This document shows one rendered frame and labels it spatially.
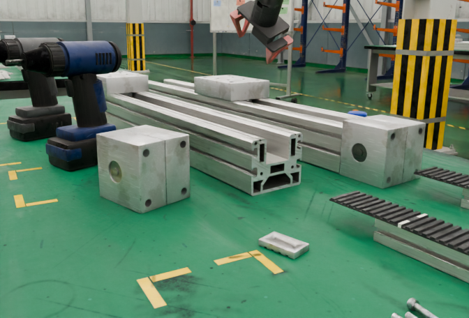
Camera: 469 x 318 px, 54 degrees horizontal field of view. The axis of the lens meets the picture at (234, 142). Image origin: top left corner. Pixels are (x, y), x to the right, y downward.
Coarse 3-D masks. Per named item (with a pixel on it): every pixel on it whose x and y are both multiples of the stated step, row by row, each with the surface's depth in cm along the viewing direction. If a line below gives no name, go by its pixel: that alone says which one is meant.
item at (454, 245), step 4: (464, 236) 48; (468, 236) 48; (456, 240) 48; (460, 240) 48; (464, 240) 48; (468, 240) 48; (448, 244) 47; (452, 244) 47; (456, 244) 47; (460, 244) 47; (464, 244) 47; (468, 244) 47; (452, 248) 47; (456, 248) 46; (460, 248) 46; (464, 248) 46; (468, 248) 46; (464, 252) 46
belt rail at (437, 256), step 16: (384, 224) 54; (384, 240) 54; (400, 240) 53; (416, 240) 50; (416, 256) 51; (432, 256) 49; (448, 256) 47; (464, 256) 46; (448, 272) 48; (464, 272) 46
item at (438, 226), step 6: (432, 222) 52; (438, 222) 52; (444, 222) 52; (420, 228) 50; (426, 228) 51; (432, 228) 51; (438, 228) 50; (444, 228) 51; (420, 234) 49; (426, 234) 49; (432, 234) 49
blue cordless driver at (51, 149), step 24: (48, 48) 76; (72, 48) 78; (96, 48) 81; (48, 72) 77; (72, 72) 79; (96, 72) 83; (72, 96) 81; (96, 96) 84; (96, 120) 84; (48, 144) 83; (72, 144) 80; (72, 168) 80
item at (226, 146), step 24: (120, 96) 109; (144, 96) 113; (120, 120) 109; (144, 120) 97; (168, 120) 88; (192, 120) 82; (216, 120) 88; (240, 120) 82; (192, 144) 82; (216, 144) 75; (240, 144) 70; (264, 144) 69; (288, 144) 72; (216, 168) 76; (240, 168) 73; (264, 168) 70; (288, 168) 73; (264, 192) 71
